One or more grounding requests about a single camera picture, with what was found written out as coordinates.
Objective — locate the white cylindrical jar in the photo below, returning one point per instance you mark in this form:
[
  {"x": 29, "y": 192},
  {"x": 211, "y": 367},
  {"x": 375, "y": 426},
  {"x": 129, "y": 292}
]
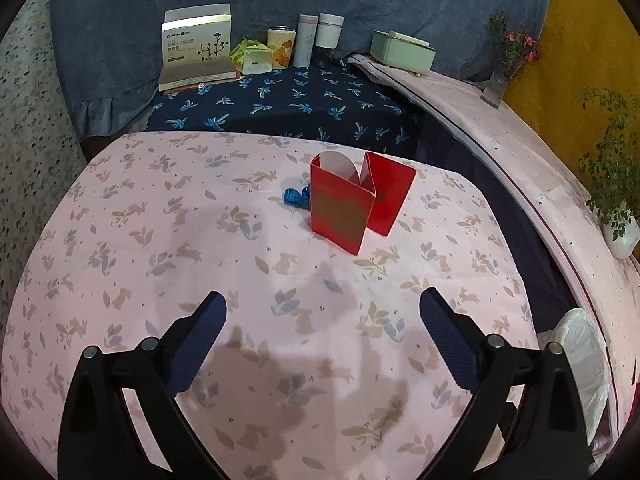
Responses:
[{"x": 329, "y": 30}]

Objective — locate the white booklet display box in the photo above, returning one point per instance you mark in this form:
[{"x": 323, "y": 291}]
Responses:
[{"x": 196, "y": 47}]

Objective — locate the pink bunny print tablecloth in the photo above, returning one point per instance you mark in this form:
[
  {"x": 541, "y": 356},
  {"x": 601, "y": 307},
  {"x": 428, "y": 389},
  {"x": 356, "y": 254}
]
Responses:
[{"x": 324, "y": 369}]

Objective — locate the pink dotted shelf cloth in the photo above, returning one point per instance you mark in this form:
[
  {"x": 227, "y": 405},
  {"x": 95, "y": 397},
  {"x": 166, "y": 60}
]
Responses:
[{"x": 554, "y": 201}]

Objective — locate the green plant white pot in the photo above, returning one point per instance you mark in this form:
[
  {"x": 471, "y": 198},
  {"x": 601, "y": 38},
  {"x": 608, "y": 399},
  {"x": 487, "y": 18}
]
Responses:
[{"x": 612, "y": 168}]

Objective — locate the navy floral cloth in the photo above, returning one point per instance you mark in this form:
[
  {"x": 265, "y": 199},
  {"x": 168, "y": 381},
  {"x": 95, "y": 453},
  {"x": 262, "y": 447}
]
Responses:
[{"x": 330, "y": 103}]

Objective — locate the blue wrapper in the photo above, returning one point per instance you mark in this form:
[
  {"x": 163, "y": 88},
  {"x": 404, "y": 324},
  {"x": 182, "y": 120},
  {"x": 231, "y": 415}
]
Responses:
[{"x": 297, "y": 198}]

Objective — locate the glass vase pink flowers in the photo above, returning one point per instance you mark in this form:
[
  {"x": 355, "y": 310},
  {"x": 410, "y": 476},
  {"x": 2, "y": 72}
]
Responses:
[{"x": 512, "y": 49}]

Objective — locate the mint green tissue box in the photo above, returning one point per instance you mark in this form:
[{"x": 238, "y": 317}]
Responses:
[{"x": 403, "y": 52}]

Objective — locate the red card envelope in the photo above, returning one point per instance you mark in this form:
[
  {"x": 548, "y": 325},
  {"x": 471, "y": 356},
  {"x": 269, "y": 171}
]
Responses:
[{"x": 346, "y": 201}]

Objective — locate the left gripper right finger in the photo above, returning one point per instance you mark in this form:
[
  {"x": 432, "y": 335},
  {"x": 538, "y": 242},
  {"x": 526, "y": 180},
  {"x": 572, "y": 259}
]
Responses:
[{"x": 524, "y": 420}]

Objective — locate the white lined trash bin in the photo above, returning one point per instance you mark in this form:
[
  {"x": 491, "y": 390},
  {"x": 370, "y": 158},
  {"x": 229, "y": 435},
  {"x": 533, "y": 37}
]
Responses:
[{"x": 585, "y": 350}]

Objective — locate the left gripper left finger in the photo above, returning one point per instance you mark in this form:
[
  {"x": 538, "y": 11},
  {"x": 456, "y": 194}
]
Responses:
[{"x": 97, "y": 437}]

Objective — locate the green yellow snack packet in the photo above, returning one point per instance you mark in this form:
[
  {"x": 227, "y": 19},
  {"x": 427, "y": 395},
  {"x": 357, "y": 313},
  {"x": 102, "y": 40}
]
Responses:
[{"x": 251, "y": 57}]

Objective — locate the orange floral tin can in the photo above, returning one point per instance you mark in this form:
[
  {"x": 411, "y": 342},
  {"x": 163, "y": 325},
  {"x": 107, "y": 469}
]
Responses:
[{"x": 280, "y": 41}]

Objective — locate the tall white bottle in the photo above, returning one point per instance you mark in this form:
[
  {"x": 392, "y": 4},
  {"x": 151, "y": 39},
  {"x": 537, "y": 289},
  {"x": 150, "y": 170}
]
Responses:
[{"x": 304, "y": 41}]

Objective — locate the blue velvet backdrop cloth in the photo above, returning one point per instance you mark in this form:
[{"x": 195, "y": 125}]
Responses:
[{"x": 110, "y": 53}]

